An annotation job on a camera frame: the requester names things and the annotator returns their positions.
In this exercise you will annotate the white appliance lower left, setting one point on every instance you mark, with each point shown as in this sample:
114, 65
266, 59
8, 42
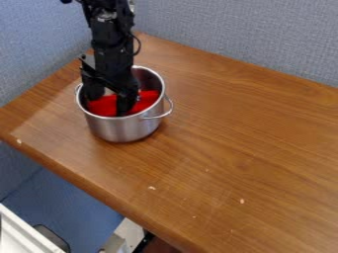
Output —
19, 238

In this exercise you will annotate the white table leg bracket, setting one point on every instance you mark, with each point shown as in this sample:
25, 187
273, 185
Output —
124, 239

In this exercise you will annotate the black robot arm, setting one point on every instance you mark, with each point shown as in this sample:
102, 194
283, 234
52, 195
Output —
110, 20

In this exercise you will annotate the metal pot with handles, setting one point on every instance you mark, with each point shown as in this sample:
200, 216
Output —
124, 117

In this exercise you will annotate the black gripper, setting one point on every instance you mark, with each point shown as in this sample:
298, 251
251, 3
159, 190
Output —
106, 69

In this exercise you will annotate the red cloth object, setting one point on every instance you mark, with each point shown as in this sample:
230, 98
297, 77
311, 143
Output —
104, 106

